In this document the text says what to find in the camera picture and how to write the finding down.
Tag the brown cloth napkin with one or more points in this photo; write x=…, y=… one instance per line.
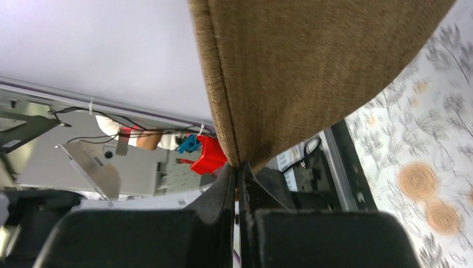
x=278, y=72

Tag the red plastic bin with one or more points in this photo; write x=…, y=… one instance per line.
x=211, y=157

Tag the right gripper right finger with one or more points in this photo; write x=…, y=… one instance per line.
x=272, y=235

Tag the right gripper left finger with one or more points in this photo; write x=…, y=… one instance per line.
x=198, y=235

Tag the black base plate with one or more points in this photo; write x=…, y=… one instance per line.
x=324, y=172

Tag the floral tablecloth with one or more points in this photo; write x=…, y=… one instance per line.
x=414, y=143

